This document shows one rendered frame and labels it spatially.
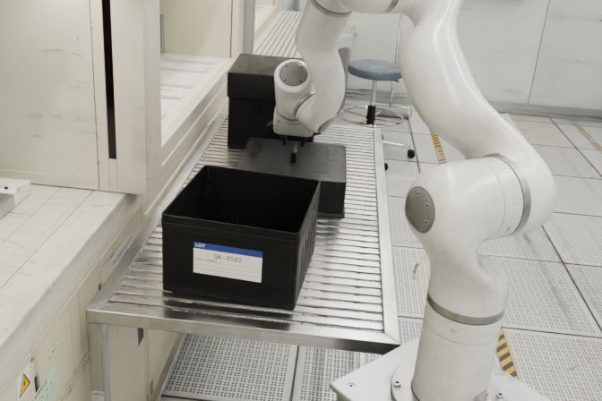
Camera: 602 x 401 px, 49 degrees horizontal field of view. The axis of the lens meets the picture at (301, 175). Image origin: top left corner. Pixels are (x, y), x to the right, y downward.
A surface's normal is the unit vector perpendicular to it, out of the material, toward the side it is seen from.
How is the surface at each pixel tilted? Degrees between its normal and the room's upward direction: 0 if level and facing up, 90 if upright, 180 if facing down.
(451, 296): 93
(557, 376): 0
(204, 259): 90
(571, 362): 0
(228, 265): 90
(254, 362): 0
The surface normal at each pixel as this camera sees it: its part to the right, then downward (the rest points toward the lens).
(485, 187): 0.36, -0.35
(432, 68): -0.35, -0.18
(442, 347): -0.67, 0.24
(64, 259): 0.07, -0.92
